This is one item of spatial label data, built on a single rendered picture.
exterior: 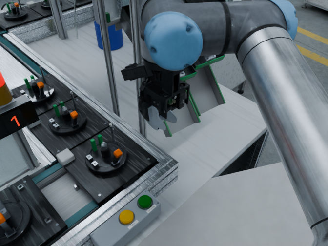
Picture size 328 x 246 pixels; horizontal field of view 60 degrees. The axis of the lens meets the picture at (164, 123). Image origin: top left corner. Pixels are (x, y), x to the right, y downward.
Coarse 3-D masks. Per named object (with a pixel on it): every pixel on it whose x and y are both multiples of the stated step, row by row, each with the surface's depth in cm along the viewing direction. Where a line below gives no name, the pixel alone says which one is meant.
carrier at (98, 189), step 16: (112, 128) 95; (80, 144) 101; (96, 144) 98; (112, 144) 98; (128, 144) 101; (64, 160) 94; (80, 160) 96; (96, 160) 93; (112, 160) 93; (128, 160) 96; (144, 160) 96; (80, 176) 91; (96, 176) 91; (112, 176) 91; (128, 176) 91; (96, 192) 87; (112, 192) 87
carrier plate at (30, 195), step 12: (24, 180) 90; (0, 192) 87; (24, 192) 87; (36, 192) 87; (36, 204) 84; (48, 204) 84; (36, 216) 81; (48, 216) 81; (60, 216) 81; (36, 228) 79; (48, 228) 79; (60, 228) 79; (24, 240) 76; (36, 240) 76; (48, 240) 77
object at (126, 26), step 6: (126, 6) 90; (126, 12) 89; (120, 18) 93; (126, 18) 89; (120, 24) 95; (126, 24) 91; (126, 30) 93; (192, 66) 92; (186, 72) 93; (192, 72) 93; (180, 78) 89; (186, 78) 91
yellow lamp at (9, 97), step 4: (4, 84) 70; (0, 88) 69; (4, 88) 70; (8, 88) 72; (0, 92) 69; (4, 92) 70; (8, 92) 72; (0, 96) 70; (4, 96) 71; (8, 96) 72; (0, 100) 70; (4, 100) 71; (8, 100) 72; (0, 104) 71; (4, 104) 72
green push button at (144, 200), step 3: (144, 195) 86; (147, 195) 86; (141, 198) 85; (144, 198) 85; (147, 198) 85; (150, 198) 85; (138, 201) 85; (141, 201) 84; (144, 201) 84; (147, 201) 84; (150, 201) 84; (141, 204) 84; (144, 204) 84; (147, 204) 84; (150, 204) 84; (144, 207) 84; (147, 207) 84
